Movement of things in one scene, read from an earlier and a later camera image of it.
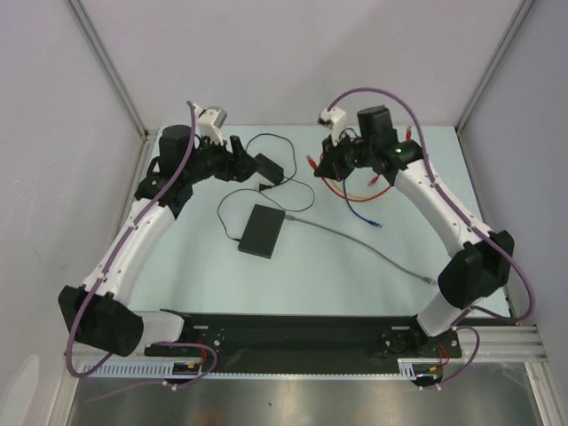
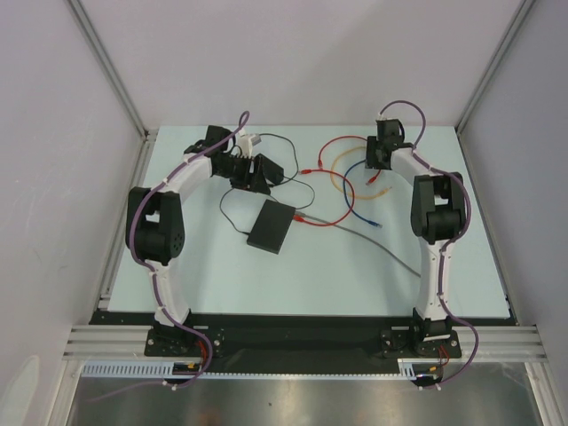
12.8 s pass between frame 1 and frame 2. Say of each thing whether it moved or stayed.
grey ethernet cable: moved
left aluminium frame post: stayed
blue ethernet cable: stayed
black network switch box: moved
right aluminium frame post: stayed
